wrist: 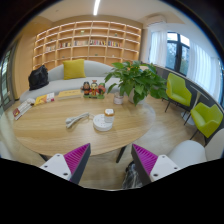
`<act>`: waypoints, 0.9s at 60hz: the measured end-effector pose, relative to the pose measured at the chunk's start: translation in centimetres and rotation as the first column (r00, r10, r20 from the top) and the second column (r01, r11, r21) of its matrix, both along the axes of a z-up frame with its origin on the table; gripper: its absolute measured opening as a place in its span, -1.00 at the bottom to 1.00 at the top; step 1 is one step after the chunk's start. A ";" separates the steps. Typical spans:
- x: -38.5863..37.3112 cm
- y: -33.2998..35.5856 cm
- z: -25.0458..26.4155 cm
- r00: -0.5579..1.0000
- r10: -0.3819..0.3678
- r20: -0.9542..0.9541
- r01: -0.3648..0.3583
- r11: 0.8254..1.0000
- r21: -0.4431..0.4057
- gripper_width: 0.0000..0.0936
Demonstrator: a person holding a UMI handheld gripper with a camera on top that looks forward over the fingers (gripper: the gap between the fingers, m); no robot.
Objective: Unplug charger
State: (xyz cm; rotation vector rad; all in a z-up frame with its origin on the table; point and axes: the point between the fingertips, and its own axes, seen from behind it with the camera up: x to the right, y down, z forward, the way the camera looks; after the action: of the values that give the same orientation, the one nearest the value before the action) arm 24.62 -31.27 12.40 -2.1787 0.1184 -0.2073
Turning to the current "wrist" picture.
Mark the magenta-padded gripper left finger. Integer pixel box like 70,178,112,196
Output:
39,143,92,185

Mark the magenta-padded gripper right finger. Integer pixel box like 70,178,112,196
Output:
130,143,183,187

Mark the white charger with gold rim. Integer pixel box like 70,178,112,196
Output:
103,108,116,124

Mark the white chair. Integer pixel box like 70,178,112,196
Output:
166,128,224,169

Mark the person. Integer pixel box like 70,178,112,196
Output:
121,161,143,190

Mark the black table leg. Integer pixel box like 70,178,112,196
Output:
115,145,128,164

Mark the round white power strip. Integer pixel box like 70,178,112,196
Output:
92,113,114,132

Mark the lime green armchair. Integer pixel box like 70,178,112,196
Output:
183,102,224,140
162,72,193,113

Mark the yellow and red booklet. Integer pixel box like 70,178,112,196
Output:
34,92,56,106

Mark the grey sofa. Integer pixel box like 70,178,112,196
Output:
19,59,134,103

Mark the small white and pink jar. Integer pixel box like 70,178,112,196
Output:
113,91,125,106

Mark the colourful three-figure figurine set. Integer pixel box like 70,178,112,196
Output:
80,79,107,100

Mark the black bag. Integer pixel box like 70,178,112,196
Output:
27,64,50,92

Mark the green potted plant, white pot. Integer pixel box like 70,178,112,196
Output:
104,60,168,107

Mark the dark-framed glass door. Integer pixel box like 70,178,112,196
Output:
0,49,16,111

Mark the yellow cushion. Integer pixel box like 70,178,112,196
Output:
62,58,87,81

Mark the white sheer curtain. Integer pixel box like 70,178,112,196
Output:
148,30,168,68
186,39,221,101

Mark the dark-framed window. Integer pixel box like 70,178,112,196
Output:
165,32,191,77

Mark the white air conditioner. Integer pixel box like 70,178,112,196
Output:
145,14,167,28

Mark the long ceiling light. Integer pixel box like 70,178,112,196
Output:
92,0,101,17

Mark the bundled white power cable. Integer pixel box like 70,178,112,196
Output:
65,112,94,129

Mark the wooden wall shelf unit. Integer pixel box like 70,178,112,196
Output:
32,20,143,72

